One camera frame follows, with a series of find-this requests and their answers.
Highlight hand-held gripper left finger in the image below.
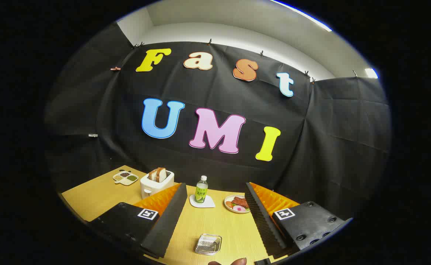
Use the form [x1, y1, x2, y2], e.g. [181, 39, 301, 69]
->
[88, 183, 188, 259]

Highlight white toaster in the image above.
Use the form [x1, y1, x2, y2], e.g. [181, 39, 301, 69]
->
[140, 170, 175, 199]

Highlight divided seasoning dish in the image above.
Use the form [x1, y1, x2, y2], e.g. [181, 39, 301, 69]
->
[112, 170, 139, 186]

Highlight white plate of food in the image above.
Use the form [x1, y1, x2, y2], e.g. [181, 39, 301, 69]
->
[224, 194, 251, 214]

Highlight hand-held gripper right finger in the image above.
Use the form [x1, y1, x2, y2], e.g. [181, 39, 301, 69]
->
[245, 182, 352, 260]

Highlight white coaster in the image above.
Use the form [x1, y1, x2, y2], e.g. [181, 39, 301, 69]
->
[189, 194, 216, 208]

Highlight green label drink bottle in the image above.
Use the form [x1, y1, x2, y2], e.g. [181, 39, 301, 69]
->
[195, 175, 209, 204]

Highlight perforated metal tray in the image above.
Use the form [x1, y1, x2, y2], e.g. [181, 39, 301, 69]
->
[195, 233, 222, 256]

